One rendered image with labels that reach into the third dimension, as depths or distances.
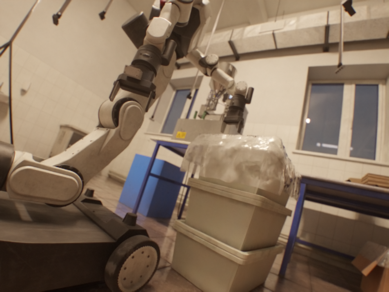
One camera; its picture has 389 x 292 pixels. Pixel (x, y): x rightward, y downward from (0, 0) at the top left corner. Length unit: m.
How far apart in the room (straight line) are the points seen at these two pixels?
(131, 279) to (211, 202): 0.44
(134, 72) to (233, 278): 0.78
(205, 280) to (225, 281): 0.10
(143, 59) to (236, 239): 0.73
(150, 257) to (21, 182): 0.46
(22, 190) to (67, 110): 4.19
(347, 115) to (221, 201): 3.23
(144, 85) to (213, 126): 1.08
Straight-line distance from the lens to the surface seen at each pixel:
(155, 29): 0.70
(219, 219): 0.84
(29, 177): 0.63
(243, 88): 1.06
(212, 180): 0.89
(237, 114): 1.01
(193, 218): 0.93
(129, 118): 0.73
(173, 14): 0.83
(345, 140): 3.61
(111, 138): 0.71
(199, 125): 1.66
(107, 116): 0.77
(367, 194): 1.58
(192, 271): 0.94
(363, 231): 2.99
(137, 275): 0.73
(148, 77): 0.60
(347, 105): 3.90
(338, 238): 2.94
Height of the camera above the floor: 0.41
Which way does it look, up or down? 10 degrees up
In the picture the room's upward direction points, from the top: 18 degrees clockwise
